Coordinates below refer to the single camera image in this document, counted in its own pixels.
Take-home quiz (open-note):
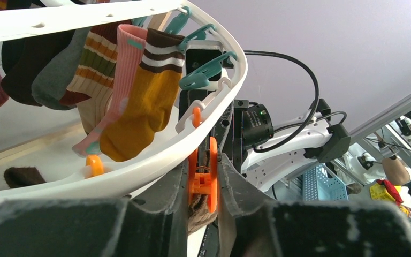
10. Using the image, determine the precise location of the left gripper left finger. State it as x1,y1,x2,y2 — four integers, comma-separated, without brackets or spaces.
0,162,188,256

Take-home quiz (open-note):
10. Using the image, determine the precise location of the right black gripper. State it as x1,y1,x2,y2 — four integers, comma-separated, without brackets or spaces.
223,100,274,173

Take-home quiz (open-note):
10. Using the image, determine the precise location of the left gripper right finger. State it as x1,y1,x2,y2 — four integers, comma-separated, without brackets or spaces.
218,155,411,256

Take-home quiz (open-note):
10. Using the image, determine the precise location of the white round clip hanger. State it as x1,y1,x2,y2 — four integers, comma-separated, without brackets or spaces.
0,0,249,221

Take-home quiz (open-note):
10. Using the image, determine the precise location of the brown striped sock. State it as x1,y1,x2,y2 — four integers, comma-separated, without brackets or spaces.
187,194,217,235

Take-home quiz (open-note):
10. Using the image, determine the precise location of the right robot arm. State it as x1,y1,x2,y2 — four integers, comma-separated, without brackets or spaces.
223,99,351,192

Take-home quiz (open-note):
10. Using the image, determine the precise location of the spare light blue basket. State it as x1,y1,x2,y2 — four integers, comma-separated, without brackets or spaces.
302,164,348,201

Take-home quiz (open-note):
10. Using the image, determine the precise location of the mustard yellow hanging sock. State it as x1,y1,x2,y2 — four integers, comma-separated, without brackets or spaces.
100,29,185,162

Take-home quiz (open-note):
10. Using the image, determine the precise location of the pink hanging sock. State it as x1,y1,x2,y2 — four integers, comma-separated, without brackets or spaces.
72,24,148,156

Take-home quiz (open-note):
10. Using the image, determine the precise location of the cream multicolour striped sock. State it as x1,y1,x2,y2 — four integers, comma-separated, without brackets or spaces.
59,20,131,134

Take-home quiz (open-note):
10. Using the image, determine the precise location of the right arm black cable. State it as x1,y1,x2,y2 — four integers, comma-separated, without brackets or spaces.
242,49,348,154

